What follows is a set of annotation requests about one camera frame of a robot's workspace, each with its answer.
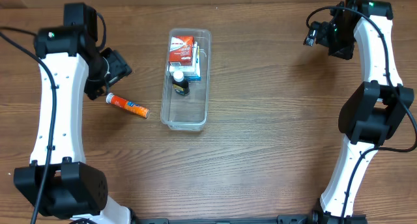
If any clear plastic container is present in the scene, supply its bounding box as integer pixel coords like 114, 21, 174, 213
160, 28, 212, 132

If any white plaster box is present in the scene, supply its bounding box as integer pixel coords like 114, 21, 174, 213
169, 42, 198, 74

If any dark bottle white cap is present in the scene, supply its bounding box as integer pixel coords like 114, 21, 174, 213
172, 70, 190, 96

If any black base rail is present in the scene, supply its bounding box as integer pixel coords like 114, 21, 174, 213
133, 212, 368, 224

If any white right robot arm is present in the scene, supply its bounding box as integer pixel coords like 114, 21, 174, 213
298, 0, 416, 223

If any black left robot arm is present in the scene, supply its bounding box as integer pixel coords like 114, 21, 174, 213
14, 3, 136, 223

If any orange tablet tube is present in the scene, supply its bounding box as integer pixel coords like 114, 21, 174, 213
106, 93, 150, 119

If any red white small box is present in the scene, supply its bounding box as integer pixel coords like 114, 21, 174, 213
168, 36, 194, 66

